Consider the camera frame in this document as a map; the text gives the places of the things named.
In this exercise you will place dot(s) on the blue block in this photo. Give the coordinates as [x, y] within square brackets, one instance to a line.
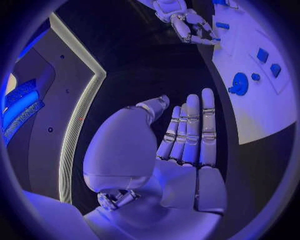
[275, 70]
[262, 55]

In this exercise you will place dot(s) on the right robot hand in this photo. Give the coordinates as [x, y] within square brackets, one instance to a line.
[192, 26]

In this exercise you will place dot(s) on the white task board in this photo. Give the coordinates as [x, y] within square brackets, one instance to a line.
[257, 112]

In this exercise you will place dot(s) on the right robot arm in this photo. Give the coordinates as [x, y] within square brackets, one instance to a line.
[164, 7]

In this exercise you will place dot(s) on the blue gear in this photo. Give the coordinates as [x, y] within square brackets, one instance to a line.
[240, 82]

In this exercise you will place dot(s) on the glowing light bar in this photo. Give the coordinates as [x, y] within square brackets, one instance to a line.
[21, 108]

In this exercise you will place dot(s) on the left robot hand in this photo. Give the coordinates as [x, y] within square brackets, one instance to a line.
[122, 150]

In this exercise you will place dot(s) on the blue plug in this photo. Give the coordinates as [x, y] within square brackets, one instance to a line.
[220, 1]

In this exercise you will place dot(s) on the short blue peg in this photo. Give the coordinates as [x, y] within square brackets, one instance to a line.
[255, 76]

